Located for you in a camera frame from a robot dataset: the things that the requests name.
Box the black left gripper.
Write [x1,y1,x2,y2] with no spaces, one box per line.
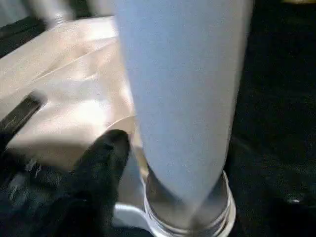
[0,94,48,184]

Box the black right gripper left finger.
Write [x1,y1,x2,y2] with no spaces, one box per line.
[36,129,131,237]

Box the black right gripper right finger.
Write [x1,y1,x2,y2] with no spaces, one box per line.
[234,177,316,237]

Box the white plastic table top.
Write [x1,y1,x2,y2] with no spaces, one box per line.
[0,16,237,237]

